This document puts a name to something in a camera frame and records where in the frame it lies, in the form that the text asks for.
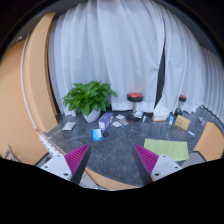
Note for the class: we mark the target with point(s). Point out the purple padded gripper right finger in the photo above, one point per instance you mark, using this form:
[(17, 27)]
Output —
[(152, 167)]

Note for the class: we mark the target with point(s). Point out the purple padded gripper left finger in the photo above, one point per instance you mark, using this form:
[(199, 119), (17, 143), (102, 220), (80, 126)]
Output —
[(70, 166)]

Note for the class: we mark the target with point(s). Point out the green towel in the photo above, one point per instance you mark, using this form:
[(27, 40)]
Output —
[(176, 150)]

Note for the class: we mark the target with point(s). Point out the blue and white box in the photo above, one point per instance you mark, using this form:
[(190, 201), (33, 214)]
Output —
[(96, 134)]

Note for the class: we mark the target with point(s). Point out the white paper packet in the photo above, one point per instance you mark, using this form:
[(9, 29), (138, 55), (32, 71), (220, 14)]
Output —
[(69, 126)]

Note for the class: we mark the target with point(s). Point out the small black object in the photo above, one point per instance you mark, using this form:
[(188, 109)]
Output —
[(105, 134)]

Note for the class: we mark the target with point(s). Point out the white tissue box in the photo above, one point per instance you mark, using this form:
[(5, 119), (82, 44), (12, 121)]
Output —
[(160, 112)]

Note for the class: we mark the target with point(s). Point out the small white bottle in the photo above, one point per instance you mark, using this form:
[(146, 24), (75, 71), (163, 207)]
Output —
[(171, 119)]

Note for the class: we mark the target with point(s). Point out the purple box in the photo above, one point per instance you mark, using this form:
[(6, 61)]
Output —
[(105, 121)]

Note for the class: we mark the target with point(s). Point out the white plant pot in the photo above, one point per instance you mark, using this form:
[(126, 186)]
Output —
[(93, 116)]

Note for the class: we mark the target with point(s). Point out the yellow card box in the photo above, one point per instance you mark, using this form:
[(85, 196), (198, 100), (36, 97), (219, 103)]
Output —
[(182, 122)]

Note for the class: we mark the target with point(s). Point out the green potted plant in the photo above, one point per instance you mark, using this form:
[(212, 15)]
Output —
[(89, 97)]

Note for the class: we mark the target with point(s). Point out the red black stool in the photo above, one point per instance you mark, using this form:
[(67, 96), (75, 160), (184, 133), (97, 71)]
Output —
[(182, 99), (133, 97)]

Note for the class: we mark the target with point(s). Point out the orange chair right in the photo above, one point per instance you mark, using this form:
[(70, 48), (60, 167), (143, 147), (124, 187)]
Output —
[(211, 143)]

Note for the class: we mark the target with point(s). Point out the white curtain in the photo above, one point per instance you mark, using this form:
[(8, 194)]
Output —
[(135, 46)]

